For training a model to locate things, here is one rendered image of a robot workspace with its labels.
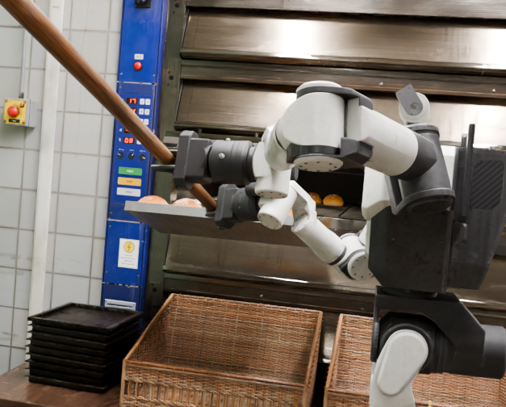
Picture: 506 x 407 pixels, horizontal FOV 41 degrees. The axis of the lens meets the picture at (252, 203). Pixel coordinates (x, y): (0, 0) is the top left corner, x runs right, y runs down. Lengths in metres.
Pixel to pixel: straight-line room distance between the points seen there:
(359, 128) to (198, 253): 1.49
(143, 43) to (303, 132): 1.55
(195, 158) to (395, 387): 0.63
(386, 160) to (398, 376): 0.53
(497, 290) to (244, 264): 0.87
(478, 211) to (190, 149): 0.59
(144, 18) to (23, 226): 0.91
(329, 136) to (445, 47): 1.41
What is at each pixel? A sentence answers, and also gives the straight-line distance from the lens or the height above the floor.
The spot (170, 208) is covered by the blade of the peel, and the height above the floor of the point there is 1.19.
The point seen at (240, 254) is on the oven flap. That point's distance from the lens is 2.45.
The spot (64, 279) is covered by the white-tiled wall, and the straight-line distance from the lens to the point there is 2.69.
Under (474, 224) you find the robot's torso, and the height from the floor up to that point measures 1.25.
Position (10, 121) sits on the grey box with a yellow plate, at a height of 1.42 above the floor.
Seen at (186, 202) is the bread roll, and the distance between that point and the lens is 1.95.
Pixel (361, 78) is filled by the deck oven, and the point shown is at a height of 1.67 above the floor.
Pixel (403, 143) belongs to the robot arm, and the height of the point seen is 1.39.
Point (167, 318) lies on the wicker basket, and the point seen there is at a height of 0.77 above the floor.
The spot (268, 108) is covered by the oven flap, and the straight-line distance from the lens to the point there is 2.44.
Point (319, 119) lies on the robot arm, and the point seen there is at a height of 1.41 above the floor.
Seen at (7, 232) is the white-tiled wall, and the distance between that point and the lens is 2.78.
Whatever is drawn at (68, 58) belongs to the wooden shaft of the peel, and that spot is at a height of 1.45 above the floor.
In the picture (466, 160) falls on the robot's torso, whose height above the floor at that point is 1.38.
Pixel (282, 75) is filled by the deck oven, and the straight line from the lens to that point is 2.44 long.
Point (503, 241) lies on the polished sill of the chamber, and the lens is 2.43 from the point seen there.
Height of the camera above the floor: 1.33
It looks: 3 degrees down
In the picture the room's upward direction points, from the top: 5 degrees clockwise
